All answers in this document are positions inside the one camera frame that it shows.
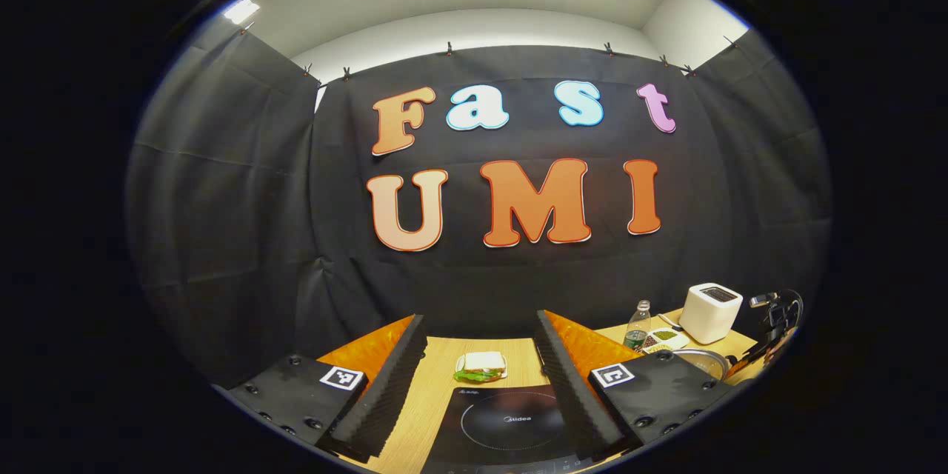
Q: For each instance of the white divided dish of beans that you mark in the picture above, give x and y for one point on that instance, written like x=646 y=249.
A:
x=665 y=337

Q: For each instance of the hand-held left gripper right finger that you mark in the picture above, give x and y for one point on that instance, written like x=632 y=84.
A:
x=574 y=392

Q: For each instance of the sandwich with lettuce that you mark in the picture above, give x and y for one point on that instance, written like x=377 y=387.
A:
x=481 y=366

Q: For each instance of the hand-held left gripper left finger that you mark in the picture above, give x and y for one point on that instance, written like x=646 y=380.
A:
x=392 y=392

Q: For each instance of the small ceiling light panel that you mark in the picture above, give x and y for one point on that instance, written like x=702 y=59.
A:
x=242 y=11

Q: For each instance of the white spoon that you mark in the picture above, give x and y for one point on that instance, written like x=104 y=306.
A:
x=670 y=322

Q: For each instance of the black induction cooktop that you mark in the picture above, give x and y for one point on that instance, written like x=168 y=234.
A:
x=503 y=437

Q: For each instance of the clear plastic bottle green label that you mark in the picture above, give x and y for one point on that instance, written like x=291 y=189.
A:
x=637 y=333

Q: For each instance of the stainless steel pot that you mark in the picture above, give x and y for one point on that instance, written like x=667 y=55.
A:
x=703 y=364

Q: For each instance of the white toaster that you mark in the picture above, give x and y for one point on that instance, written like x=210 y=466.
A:
x=707 y=318

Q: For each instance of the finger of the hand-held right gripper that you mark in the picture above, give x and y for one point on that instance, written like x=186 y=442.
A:
x=742 y=370

